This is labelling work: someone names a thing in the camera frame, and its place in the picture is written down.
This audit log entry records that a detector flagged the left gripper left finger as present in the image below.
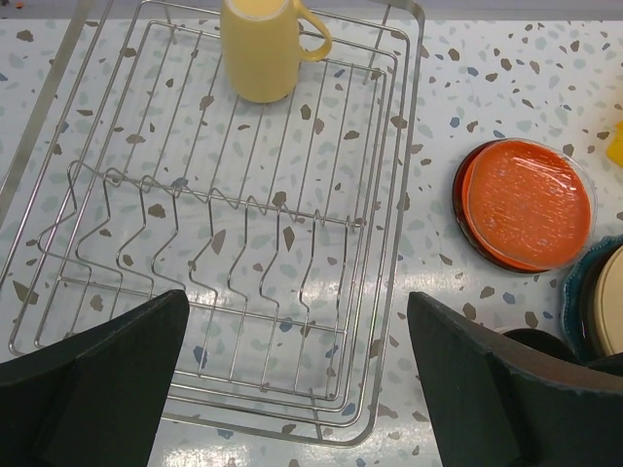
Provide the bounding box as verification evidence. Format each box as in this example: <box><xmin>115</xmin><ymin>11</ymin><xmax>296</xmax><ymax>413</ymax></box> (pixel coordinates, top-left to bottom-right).
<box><xmin>1</xmin><ymin>290</ymin><xmax>189</xmax><ymax>466</ymax></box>

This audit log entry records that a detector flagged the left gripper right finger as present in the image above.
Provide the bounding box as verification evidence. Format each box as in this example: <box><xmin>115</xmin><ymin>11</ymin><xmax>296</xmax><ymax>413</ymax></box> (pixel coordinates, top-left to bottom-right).
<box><xmin>407</xmin><ymin>292</ymin><xmax>622</xmax><ymax>466</ymax></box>

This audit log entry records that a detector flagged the teal embossed plate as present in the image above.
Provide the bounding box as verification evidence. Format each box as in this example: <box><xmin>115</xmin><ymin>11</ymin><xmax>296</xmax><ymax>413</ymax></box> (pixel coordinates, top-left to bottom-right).
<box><xmin>560</xmin><ymin>235</ymin><xmax>622</xmax><ymax>363</ymax></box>

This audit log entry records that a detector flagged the dark brown beige plate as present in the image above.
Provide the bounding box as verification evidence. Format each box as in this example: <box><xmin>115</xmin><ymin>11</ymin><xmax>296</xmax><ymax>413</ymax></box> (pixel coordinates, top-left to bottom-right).
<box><xmin>579</xmin><ymin>244</ymin><xmax>620</xmax><ymax>361</ymax></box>

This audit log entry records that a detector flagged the yellow plate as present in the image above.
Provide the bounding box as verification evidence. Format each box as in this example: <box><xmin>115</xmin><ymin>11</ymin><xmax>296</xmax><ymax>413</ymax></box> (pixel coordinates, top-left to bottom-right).
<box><xmin>594</xmin><ymin>247</ymin><xmax>623</xmax><ymax>356</ymax></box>

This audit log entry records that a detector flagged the red floral plate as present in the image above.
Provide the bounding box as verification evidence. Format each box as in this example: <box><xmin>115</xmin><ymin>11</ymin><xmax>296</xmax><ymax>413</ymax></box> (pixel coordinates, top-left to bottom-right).
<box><xmin>452</xmin><ymin>140</ymin><xmax>600</xmax><ymax>277</ymax></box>

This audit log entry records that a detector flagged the orange plate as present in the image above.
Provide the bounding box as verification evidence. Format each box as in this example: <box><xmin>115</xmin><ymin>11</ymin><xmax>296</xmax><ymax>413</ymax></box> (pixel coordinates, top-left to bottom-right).
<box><xmin>459</xmin><ymin>139</ymin><xmax>593</xmax><ymax>271</ymax></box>

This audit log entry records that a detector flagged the clear glass plate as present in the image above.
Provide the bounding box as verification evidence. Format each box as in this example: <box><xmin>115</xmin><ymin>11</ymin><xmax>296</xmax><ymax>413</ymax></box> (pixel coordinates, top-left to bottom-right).
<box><xmin>467</xmin><ymin>138</ymin><xmax>601</xmax><ymax>264</ymax></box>

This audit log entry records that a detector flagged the yellow ceramic mug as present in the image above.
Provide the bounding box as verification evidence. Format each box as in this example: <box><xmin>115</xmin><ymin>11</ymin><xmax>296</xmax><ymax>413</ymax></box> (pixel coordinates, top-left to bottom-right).
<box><xmin>220</xmin><ymin>0</ymin><xmax>332</xmax><ymax>104</ymax></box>

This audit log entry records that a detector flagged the beige small plate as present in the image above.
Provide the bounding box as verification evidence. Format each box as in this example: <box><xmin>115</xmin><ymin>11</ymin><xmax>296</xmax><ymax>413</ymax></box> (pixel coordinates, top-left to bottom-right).
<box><xmin>496</xmin><ymin>327</ymin><xmax>579</xmax><ymax>364</ymax></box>

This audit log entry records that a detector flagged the yellow plastic tray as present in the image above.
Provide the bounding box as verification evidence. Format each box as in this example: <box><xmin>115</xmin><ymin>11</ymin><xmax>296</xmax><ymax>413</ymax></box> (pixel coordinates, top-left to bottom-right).
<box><xmin>605</xmin><ymin>122</ymin><xmax>623</xmax><ymax>167</ymax></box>

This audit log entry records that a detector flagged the chrome wire dish rack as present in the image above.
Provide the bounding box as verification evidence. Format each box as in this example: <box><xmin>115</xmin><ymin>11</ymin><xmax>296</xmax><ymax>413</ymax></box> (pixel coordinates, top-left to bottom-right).
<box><xmin>1</xmin><ymin>1</ymin><xmax>424</xmax><ymax>448</ymax></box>

